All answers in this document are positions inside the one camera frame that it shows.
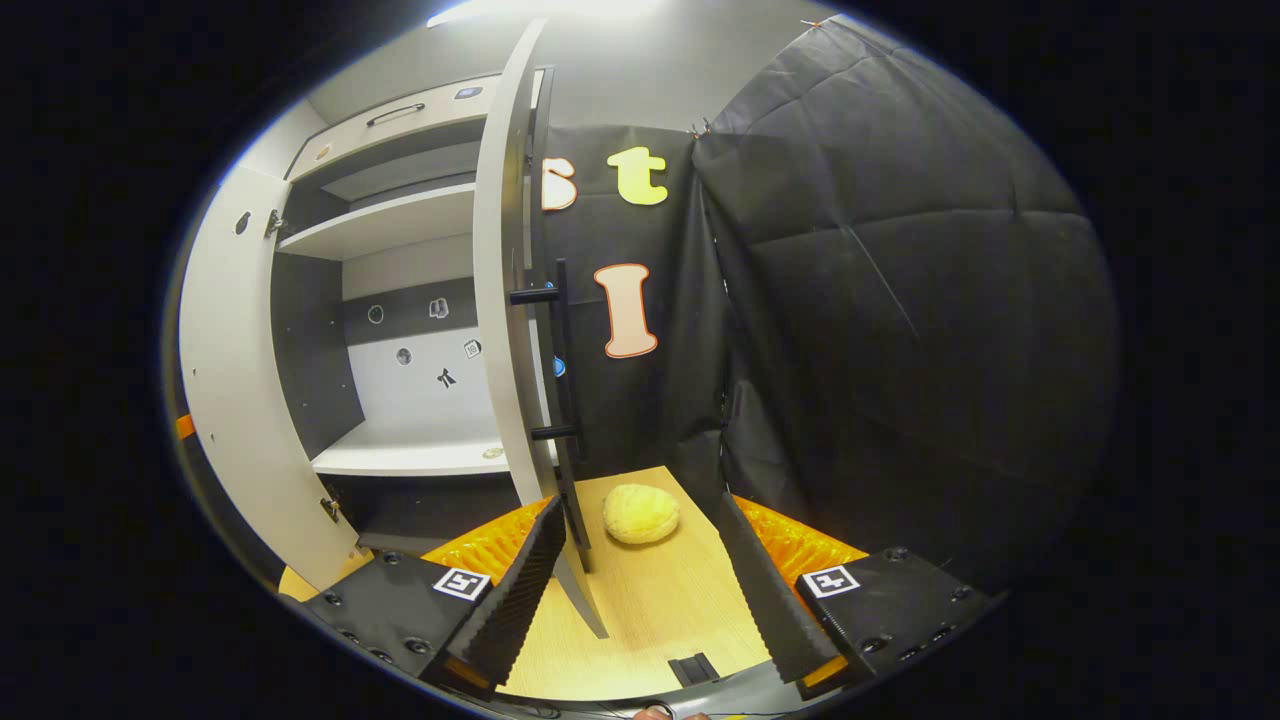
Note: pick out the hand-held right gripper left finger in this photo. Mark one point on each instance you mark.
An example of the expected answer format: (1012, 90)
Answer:
(520, 600)

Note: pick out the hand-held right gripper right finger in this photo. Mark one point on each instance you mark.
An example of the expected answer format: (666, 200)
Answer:
(765, 600)

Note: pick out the grey cabinet door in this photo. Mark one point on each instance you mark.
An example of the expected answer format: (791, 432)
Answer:
(495, 300)
(240, 400)

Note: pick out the grey double-door shoe cabinet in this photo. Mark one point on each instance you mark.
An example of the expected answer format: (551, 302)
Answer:
(310, 380)

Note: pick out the metal door hinge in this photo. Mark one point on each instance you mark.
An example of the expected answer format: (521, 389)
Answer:
(273, 224)
(330, 508)

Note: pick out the grey cabinet shelf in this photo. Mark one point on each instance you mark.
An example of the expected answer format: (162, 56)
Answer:
(400, 220)

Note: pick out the grey cabinet drawer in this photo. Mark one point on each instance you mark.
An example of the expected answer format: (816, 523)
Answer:
(430, 105)

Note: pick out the yellow round bun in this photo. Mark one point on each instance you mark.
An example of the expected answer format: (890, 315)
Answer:
(640, 515)

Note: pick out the black backdrop cloth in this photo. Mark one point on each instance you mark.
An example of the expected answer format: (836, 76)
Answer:
(900, 300)

